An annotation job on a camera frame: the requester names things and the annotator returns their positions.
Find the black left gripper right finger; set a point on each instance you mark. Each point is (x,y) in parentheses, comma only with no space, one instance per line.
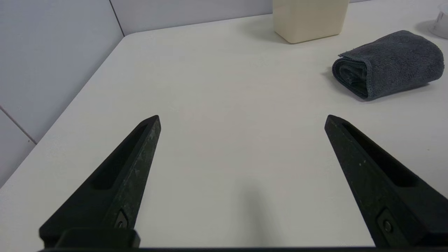
(381,189)

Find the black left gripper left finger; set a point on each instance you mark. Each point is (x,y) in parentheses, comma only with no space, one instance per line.
(115,189)

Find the cream plastic square box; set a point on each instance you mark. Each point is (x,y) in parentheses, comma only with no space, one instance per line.
(309,19)

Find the folded dark grey towel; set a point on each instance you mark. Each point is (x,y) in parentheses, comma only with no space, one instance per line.
(392,63)

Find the white round plastic lid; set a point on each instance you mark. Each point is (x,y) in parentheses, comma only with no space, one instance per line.
(441,22)

